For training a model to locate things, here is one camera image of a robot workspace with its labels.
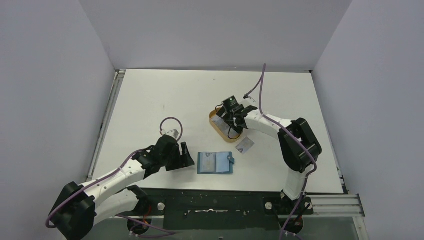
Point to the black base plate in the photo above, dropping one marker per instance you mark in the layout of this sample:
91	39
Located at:
215	210

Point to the aluminium frame rail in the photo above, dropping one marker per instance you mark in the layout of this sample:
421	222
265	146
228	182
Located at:
114	93

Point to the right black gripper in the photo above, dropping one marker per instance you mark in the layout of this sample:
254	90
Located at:
230	117

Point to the blue leather card holder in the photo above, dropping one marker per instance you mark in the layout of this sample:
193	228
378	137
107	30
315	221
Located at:
224	163

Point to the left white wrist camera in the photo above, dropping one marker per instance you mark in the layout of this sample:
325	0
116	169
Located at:
174	133

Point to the loose silver card on table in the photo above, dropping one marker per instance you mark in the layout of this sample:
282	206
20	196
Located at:
245	145

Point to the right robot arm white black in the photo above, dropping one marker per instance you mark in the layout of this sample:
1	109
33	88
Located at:
299	146

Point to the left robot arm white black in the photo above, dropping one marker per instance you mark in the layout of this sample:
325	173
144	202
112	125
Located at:
79	207

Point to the yellow oval tray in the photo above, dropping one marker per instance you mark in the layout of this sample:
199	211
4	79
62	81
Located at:
214	112

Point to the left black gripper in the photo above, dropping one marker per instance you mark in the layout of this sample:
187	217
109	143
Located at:
182	161

